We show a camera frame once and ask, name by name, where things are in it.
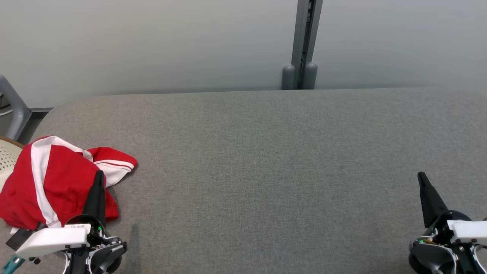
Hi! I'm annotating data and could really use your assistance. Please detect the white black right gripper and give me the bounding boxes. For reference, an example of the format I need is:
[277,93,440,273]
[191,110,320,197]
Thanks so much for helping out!
[417,171,487,245]

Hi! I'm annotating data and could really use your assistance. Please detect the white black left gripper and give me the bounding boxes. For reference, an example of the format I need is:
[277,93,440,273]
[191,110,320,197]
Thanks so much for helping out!
[14,170,108,261]

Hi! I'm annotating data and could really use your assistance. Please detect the red white shorts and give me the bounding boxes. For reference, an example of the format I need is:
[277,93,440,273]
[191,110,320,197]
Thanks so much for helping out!
[0,136,119,230]

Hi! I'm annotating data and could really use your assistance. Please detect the red white t-shirt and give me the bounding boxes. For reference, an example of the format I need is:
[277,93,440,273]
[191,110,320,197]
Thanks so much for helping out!
[86,147,138,188]

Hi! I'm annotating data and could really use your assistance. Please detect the cream perforated laundry basket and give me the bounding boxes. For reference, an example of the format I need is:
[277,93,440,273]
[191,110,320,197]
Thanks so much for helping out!
[0,135,25,191]

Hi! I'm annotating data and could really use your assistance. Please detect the grey fabric sofa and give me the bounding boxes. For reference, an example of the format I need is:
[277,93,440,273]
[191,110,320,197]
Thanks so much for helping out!
[0,87,487,274]

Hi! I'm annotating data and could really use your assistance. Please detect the teal left camera connector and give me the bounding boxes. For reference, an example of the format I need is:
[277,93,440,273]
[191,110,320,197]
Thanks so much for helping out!
[1,254,24,274]

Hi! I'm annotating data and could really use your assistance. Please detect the grey metal chair frame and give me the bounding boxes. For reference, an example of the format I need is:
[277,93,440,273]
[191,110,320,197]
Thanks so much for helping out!
[0,75,54,141]

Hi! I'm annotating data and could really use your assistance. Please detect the grey cylinder post foot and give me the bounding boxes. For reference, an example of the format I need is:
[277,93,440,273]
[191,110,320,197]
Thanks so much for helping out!
[282,65,296,90]
[302,62,318,90]

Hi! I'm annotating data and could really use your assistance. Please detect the grey partition post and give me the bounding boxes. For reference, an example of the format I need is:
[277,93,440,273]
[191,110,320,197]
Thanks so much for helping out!
[291,0,324,90]

